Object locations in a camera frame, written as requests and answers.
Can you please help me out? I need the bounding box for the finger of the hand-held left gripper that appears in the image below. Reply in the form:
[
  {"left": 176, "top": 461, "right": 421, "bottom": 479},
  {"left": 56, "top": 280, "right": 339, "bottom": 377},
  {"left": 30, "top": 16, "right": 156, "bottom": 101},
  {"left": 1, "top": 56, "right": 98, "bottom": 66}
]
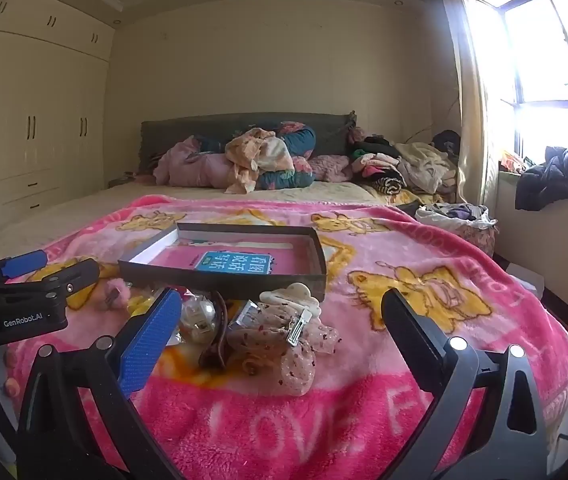
[
  {"left": 0, "top": 249, "right": 49, "bottom": 291},
  {"left": 0, "top": 256, "right": 101, "bottom": 311}
]

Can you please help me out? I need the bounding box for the pile of bedding and pillows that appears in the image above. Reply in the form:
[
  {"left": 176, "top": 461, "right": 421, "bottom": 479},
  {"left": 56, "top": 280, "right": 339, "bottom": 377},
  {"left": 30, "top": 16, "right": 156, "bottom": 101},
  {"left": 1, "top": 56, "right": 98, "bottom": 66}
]
[{"left": 140, "top": 112, "right": 357, "bottom": 183}]

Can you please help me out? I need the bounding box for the yellow bangle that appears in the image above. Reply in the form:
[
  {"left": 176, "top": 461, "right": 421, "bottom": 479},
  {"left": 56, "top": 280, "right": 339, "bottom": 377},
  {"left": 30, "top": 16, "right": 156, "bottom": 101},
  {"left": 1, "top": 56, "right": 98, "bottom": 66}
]
[{"left": 129, "top": 295, "right": 157, "bottom": 317}]

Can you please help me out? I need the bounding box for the pink printed blanket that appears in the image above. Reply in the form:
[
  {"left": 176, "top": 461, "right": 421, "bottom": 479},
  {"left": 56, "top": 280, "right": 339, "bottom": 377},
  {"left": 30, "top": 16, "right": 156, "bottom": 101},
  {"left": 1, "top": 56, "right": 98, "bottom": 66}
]
[{"left": 4, "top": 194, "right": 568, "bottom": 480}]

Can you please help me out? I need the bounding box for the cream claw hair clip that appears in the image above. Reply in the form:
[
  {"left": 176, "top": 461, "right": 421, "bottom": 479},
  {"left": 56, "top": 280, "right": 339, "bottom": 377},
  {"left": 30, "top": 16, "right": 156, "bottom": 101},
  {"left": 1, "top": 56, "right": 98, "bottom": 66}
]
[{"left": 259, "top": 282, "right": 323, "bottom": 318}]

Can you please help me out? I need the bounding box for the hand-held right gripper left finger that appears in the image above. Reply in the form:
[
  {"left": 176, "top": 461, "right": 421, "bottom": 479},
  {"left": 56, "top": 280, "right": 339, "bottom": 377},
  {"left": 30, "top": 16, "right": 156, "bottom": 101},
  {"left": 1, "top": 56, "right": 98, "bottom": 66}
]
[{"left": 16, "top": 287, "right": 185, "bottom": 480}]

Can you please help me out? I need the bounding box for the window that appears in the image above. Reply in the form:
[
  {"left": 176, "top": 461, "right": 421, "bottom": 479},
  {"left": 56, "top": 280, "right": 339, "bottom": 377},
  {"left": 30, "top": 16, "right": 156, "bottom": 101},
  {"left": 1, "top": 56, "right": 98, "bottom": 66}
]
[{"left": 464, "top": 0, "right": 568, "bottom": 161}]

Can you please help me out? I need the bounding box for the cream wardrobe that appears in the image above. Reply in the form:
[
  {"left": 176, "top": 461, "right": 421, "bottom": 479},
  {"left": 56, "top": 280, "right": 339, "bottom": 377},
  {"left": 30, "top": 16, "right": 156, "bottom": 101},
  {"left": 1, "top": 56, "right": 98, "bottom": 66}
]
[{"left": 0, "top": 0, "right": 115, "bottom": 221}]

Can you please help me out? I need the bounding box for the blue floral quilt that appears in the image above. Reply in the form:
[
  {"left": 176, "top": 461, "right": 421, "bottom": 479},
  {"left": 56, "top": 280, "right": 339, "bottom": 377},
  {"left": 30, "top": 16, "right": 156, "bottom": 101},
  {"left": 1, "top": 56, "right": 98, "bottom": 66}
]
[{"left": 199, "top": 121, "right": 317, "bottom": 192}]

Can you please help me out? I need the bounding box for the brown hair clip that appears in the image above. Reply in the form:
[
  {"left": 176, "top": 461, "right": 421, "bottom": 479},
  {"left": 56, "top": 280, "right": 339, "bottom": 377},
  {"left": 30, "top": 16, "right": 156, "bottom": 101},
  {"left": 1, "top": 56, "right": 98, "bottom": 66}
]
[{"left": 199, "top": 291, "right": 232, "bottom": 371}]

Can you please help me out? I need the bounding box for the brown cardboard box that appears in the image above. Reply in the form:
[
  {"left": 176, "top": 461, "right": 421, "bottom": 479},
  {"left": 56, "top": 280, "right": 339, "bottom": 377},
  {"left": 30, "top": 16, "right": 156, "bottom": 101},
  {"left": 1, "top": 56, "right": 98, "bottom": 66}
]
[{"left": 118, "top": 221, "right": 328, "bottom": 303}]

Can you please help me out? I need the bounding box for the peach floral cloth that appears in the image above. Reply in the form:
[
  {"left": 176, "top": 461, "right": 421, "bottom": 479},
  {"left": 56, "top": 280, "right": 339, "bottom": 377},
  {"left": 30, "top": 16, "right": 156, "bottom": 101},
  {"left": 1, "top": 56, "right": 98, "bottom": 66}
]
[{"left": 224, "top": 128, "right": 295, "bottom": 195}]

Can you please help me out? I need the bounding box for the pink pompom hair tie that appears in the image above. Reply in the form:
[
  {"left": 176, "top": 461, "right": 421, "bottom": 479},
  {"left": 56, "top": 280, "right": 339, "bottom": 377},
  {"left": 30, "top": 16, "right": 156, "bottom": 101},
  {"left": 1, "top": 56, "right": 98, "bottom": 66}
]
[{"left": 103, "top": 280, "right": 134, "bottom": 308}]

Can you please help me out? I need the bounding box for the black jacket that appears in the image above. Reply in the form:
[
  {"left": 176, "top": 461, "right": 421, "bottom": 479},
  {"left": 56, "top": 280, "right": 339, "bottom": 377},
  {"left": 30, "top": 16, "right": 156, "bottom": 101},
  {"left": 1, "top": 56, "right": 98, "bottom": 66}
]
[{"left": 515, "top": 144, "right": 568, "bottom": 212}]

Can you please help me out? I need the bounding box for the pink lace bow hair clip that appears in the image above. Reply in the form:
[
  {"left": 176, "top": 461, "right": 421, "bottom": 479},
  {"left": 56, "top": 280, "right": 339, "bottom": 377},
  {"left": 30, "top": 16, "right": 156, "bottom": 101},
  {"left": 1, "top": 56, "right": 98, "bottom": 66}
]
[{"left": 226, "top": 310, "right": 339, "bottom": 398}]

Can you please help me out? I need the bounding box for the clear plastic packet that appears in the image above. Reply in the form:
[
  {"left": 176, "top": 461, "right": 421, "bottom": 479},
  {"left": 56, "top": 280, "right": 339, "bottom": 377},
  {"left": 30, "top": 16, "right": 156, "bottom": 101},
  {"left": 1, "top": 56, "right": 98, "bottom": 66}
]
[{"left": 229, "top": 300, "right": 265, "bottom": 331}]

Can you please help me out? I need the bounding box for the pile of clothes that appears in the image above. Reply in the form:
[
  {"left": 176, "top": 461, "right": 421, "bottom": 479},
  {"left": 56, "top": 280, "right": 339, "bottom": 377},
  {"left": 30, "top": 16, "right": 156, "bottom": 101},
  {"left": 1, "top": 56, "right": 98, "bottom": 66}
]
[{"left": 346, "top": 127, "right": 459, "bottom": 196}]

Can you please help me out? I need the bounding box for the pink fluffy blanket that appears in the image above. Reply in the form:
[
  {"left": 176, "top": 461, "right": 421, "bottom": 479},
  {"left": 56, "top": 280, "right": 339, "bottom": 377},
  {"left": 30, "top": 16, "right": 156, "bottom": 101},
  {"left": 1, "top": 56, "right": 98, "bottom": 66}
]
[{"left": 294, "top": 155, "right": 359, "bottom": 183}]

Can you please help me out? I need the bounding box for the laundry heap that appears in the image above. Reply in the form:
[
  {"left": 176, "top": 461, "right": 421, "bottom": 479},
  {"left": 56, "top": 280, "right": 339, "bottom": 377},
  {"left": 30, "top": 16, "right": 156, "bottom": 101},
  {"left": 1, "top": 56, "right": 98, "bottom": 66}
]
[{"left": 415, "top": 202, "right": 498, "bottom": 256}]

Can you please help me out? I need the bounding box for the pink quilt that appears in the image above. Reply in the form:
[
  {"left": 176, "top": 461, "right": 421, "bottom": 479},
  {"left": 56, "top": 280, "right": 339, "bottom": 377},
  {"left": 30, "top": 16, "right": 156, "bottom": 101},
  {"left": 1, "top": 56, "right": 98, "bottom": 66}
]
[{"left": 154, "top": 135, "right": 235, "bottom": 191}]

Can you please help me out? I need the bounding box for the beige curtain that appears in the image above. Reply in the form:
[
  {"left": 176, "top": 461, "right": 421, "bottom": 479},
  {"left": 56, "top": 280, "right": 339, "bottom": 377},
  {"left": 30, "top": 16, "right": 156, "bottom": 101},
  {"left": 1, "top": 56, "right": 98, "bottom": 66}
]
[{"left": 434, "top": 0, "right": 502, "bottom": 211}]

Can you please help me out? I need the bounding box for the bed with beige sheet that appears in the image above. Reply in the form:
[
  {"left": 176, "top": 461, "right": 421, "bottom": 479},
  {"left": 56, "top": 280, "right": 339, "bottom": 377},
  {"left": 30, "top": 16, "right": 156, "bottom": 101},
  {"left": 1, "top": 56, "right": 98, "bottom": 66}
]
[{"left": 0, "top": 180, "right": 464, "bottom": 271}]

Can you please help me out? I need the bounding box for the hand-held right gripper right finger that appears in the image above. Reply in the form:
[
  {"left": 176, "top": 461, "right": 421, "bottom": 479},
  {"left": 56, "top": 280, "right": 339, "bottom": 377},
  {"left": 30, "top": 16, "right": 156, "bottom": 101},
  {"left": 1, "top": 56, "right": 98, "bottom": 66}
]
[{"left": 381, "top": 287, "right": 549, "bottom": 480}]

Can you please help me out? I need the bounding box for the white box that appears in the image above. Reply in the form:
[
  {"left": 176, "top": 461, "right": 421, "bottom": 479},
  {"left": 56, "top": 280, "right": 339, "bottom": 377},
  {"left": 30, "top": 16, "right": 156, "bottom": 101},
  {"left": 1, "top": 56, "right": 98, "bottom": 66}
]
[{"left": 506, "top": 262, "right": 544, "bottom": 301}]

